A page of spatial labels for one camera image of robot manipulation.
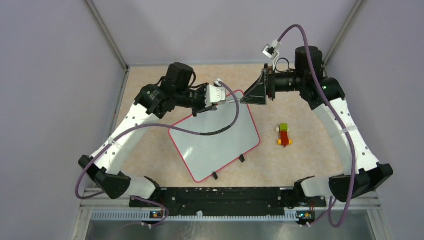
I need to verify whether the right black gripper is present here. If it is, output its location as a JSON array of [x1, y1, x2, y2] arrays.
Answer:
[[240, 64, 305, 106]]

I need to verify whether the red green toy car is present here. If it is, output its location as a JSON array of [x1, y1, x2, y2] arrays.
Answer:
[[274, 123, 293, 148]]

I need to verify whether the pink framed whiteboard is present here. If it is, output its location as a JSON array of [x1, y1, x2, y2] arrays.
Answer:
[[168, 103, 261, 183]]

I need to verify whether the red whiteboard marker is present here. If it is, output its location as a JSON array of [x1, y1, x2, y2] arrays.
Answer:
[[217, 96, 243, 105]]

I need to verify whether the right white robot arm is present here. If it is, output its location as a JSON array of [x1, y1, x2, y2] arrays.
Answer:
[[240, 45, 394, 206]]

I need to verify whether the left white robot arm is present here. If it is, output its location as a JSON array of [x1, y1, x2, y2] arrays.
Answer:
[[78, 62, 208, 207]]

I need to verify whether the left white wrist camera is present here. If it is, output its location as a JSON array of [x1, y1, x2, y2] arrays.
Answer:
[[205, 78, 227, 108]]

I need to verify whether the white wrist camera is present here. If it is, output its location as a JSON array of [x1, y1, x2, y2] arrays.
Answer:
[[205, 78, 227, 108], [262, 39, 281, 70]]

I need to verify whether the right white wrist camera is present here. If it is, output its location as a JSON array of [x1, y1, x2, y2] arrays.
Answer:
[[262, 39, 281, 70]]

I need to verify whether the whiteboard wire stand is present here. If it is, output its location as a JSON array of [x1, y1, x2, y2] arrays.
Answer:
[[211, 154, 246, 180]]

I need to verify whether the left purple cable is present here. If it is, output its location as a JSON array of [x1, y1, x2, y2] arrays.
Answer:
[[75, 79, 241, 229]]

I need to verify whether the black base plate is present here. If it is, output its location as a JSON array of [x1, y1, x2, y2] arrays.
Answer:
[[129, 187, 327, 218]]

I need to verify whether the white cable duct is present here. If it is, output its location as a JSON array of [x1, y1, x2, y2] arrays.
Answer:
[[91, 210, 299, 222]]

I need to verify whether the aluminium frame rail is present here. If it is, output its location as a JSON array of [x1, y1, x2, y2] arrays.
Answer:
[[80, 187, 381, 210]]

